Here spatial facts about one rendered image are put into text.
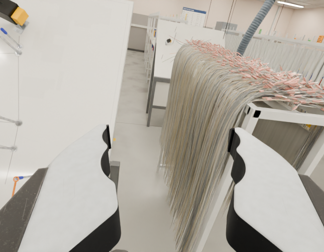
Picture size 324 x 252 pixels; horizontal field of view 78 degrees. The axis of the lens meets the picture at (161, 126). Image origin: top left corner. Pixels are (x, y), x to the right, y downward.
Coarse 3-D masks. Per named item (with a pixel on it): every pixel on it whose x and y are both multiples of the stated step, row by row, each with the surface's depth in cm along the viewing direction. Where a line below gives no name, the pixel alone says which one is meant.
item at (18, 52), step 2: (0, 34) 51; (0, 36) 51; (2, 38) 53; (4, 38) 53; (4, 40) 54; (6, 40) 54; (6, 42) 54; (8, 42) 55; (8, 44) 55; (10, 44) 56; (10, 46) 56; (12, 46) 57; (12, 48) 57; (14, 48) 58; (16, 50) 59; (18, 50) 60; (20, 50) 60; (16, 52) 59; (18, 52) 59; (20, 52) 60; (16, 54) 60; (18, 54) 60; (20, 54) 60
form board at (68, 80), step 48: (48, 0) 64; (96, 0) 66; (0, 48) 60; (48, 48) 61; (96, 48) 63; (0, 96) 57; (48, 96) 59; (96, 96) 61; (0, 144) 55; (48, 144) 57; (0, 192) 54
